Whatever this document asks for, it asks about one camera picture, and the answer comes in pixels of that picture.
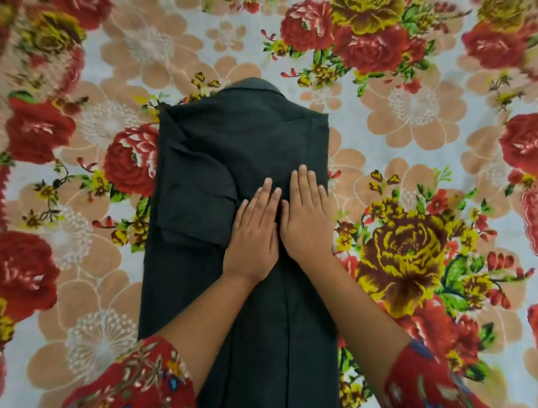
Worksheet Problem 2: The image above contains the person's left hand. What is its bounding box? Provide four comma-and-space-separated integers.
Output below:
222, 177, 282, 283

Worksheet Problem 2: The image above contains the person's right hand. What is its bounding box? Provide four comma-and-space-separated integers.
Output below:
279, 164, 338, 270

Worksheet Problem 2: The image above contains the dark grey garment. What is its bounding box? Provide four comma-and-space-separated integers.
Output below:
137, 77, 342, 408

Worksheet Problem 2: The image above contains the person's right forearm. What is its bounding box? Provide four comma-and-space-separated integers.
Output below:
299, 254, 413, 398

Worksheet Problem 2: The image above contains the person's left forearm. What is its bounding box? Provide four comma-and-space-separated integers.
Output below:
156, 269, 258, 399

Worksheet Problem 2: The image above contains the floral patterned bedsheet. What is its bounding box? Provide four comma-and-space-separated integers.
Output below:
0, 0, 538, 408

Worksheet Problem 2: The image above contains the red floral sleeve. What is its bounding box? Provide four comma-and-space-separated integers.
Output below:
384, 340, 490, 408
62, 335, 198, 408

